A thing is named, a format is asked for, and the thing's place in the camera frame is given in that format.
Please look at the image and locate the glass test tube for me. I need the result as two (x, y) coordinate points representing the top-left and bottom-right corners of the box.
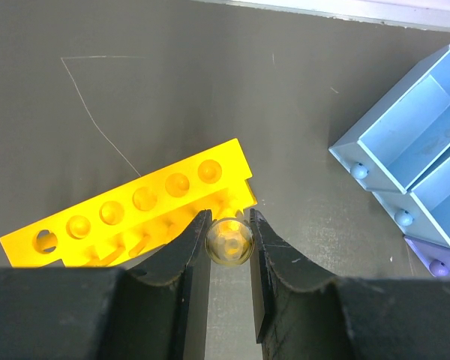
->
(205, 217), (254, 267)

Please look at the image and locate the middle blue drawer box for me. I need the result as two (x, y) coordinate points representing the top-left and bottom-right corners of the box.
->
(373, 148), (450, 248)

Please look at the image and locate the yellow test tube rack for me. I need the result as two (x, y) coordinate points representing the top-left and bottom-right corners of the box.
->
(0, 139), (257, 267)

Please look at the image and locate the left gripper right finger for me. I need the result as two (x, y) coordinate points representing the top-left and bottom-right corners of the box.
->
(250, 209), (450, 359)

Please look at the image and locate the light blue drawer box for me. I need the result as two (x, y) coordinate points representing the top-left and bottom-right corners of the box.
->
(329, 44), (450, 194)

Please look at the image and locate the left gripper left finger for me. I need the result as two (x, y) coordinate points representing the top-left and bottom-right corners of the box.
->
(0, 210), (212, 359)

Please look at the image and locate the purple drawer box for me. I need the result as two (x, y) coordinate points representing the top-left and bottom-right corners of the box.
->
(403, 235), (450, 278)

